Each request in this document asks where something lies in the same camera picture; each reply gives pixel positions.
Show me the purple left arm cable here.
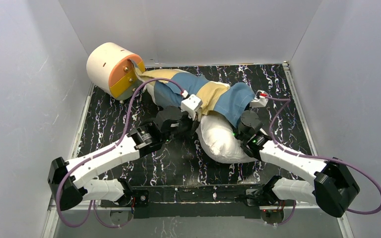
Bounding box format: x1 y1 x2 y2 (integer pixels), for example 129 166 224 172
56 77 186 229

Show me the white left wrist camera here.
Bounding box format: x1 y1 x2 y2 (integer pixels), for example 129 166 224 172
180 90 202 121

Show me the blue beige white pillowcase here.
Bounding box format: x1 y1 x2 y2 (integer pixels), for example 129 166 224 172
132 61 255 130

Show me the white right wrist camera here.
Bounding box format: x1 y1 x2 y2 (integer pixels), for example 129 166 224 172
249 90 269 108

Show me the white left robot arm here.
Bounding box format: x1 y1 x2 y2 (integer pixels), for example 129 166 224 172
47 105 200 211

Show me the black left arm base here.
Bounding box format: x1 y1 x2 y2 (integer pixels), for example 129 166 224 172
100 188 149 225

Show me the aluminium table frame rail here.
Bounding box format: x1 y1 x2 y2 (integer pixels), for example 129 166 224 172
41 60 356 238

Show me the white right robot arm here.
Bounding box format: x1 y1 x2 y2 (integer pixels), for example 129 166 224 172
236 110 360 218

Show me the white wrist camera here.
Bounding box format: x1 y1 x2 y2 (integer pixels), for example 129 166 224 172
180 90 202 121
249 90 269 108

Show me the white pillow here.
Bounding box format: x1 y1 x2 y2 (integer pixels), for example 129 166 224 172
196 112 256 164

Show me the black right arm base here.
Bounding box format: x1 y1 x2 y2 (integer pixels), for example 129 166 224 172
234 185 297 227

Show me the round cream drawer cabinet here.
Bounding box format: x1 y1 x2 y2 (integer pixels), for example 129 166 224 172
86 42 145 101

